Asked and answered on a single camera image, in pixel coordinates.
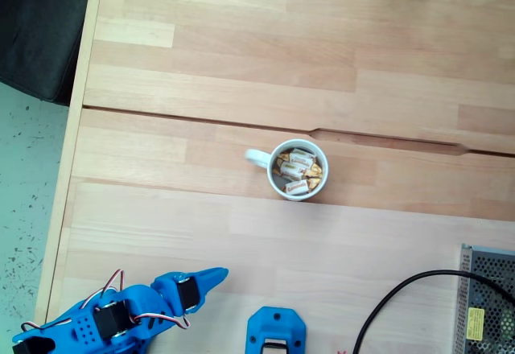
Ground blue printed base part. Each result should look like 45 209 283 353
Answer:
245 306 307 354

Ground red white black servo cable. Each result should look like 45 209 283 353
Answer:
78 268 126 311
19 317 73 333
132 311 191 331

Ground thick black cable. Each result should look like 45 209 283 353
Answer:
352 269 515 354

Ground light wooden board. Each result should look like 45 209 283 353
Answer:
47 179 515 354

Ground white orange wrapped caramel sweet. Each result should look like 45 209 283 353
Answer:
283 179 321 196
287 148 319 169
273 162 323 180

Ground white ceramic mug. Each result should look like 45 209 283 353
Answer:
244 138 330 202

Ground black fabric seat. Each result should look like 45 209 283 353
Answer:
0 0 94 108

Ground perforated metal power supply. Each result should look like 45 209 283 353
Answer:
453 243 515 354

